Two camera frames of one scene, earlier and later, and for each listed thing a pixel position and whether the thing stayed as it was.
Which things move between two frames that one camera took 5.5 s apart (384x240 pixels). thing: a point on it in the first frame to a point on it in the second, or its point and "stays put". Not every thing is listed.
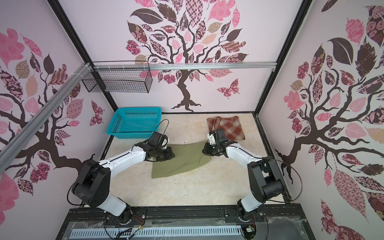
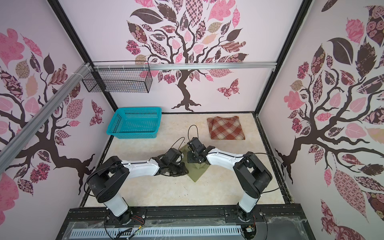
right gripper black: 206,149 to 190,160
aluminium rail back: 184,66 stays put
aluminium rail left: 10,148 stays put
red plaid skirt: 231,126 stays put
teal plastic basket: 135,123 stays put
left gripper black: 168,156 to 182,172
